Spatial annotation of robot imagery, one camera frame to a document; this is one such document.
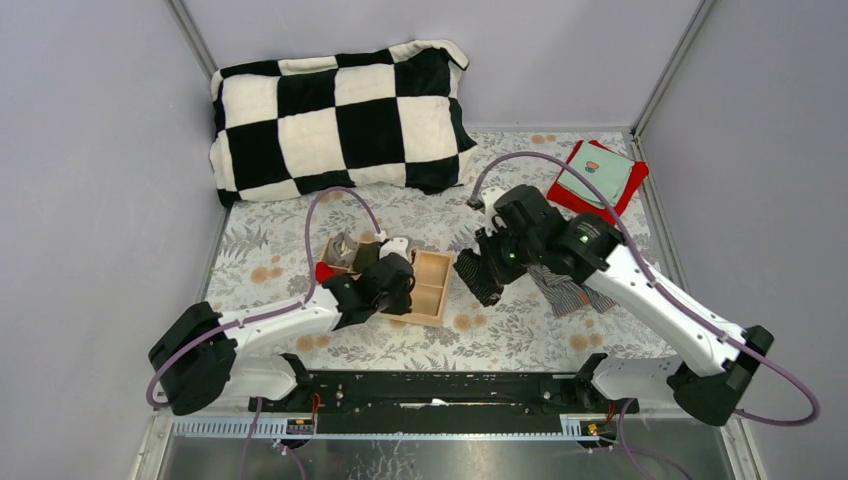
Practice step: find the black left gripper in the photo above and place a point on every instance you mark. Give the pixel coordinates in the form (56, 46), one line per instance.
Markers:
(405, 302)

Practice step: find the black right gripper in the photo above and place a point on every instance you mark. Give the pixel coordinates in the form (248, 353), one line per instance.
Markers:
(487, 247)

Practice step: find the wooden divided organizer box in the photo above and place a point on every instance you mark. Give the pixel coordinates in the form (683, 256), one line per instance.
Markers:
(432, 280)

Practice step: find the grey striped underwear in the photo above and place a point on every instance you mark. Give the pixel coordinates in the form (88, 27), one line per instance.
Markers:
(566, 296)

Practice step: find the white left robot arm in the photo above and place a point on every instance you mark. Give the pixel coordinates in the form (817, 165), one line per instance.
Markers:
(208, 357)

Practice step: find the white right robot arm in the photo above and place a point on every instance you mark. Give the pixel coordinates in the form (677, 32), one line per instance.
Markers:
(714, 360)

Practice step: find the dark green rolled sock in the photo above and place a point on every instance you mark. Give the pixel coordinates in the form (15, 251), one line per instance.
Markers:
(367, 254)

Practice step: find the grey rolled sock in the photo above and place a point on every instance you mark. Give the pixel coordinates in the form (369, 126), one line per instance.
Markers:
(341, 251)

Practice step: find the red rolled sock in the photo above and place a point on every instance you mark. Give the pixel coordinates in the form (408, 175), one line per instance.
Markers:
(323, 272)

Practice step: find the mint green folded cloth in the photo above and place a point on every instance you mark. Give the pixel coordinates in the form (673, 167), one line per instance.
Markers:
(607, 171)

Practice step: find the floral patterned bed sheet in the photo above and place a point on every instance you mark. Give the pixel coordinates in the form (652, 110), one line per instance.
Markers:
(262, 259)

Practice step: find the black white checkered pillow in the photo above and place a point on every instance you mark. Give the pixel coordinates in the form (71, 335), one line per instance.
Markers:
(291, 127)

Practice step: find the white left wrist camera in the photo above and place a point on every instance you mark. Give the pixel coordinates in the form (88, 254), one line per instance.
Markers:
(396, 245)

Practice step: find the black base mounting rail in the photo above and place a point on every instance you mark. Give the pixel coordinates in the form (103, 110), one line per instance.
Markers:
(412, 402)

